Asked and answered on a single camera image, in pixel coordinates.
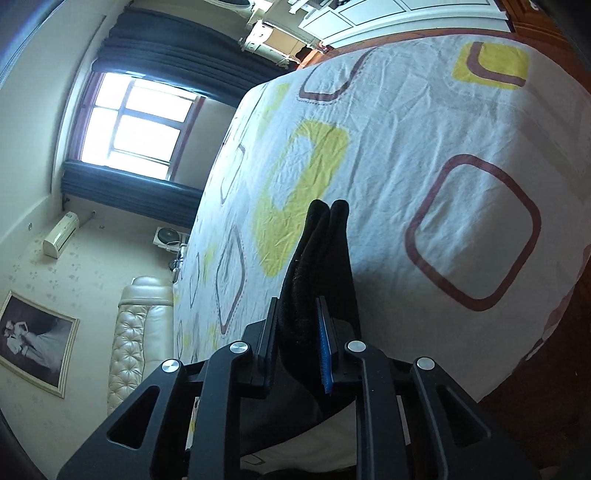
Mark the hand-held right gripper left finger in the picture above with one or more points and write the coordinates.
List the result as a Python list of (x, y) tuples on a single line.
[(269, 344)]

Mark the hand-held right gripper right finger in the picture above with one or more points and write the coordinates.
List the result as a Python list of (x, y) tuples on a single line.
[(326, 350)]

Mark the black studded pants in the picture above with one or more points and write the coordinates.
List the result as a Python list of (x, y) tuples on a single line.
[(323, 258)]

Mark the cream tufted leather headboard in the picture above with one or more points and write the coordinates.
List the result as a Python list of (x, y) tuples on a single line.
[(134, 337)]

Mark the white fan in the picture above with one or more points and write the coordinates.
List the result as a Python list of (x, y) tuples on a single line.
[(168, 237)]

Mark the patterned white bed sheet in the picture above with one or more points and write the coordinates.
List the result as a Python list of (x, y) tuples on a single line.
[(392, 184)]

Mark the dark blue curtain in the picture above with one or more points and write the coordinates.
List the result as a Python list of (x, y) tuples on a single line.
[(184, 50), (134, 189)]

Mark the white air conditioner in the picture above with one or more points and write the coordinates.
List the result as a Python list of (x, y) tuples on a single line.
[(60, 235)]

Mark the bright window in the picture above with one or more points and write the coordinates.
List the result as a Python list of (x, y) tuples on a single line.
[(134, 124)]

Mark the white dressing table with mirror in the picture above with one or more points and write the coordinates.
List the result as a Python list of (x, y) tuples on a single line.
[(272, 39)]

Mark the white tv cabinet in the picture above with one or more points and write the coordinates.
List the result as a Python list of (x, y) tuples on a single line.
[(392, 16)]

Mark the framed wall photo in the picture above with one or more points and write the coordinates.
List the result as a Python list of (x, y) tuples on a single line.
[(34, 341)]

